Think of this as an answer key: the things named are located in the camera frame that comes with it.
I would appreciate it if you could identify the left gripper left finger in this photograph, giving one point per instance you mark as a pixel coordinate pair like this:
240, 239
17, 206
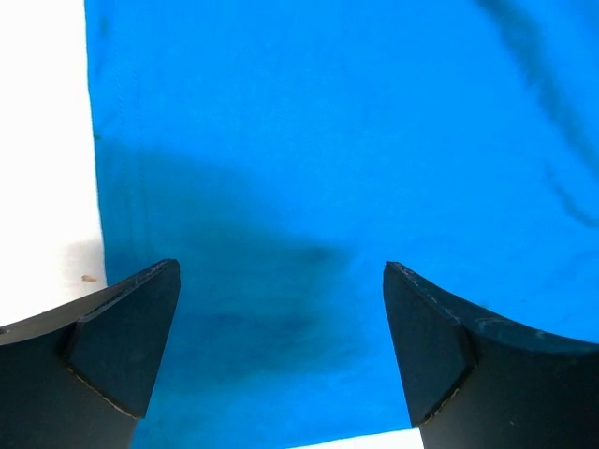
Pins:
82, 375

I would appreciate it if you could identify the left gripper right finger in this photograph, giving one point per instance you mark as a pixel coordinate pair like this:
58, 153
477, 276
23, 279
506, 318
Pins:
475, 379

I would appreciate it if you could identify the blue t-shirt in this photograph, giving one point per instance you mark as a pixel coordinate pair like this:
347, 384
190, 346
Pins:
284, 151

